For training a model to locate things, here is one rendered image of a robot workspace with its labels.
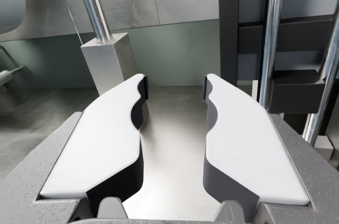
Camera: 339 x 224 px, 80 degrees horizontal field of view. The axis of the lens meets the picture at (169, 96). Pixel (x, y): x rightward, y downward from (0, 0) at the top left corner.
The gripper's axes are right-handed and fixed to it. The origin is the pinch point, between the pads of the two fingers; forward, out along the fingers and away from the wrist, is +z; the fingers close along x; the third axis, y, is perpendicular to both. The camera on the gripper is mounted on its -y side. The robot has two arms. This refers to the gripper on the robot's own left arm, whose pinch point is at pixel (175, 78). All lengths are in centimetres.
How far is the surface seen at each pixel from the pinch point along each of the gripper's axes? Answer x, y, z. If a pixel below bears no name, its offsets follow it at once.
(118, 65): -14.3, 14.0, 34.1
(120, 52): -14.0, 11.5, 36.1
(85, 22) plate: -34, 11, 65
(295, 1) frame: 11.8, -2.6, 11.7
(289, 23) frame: 11.1, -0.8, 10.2
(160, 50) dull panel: -6, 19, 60
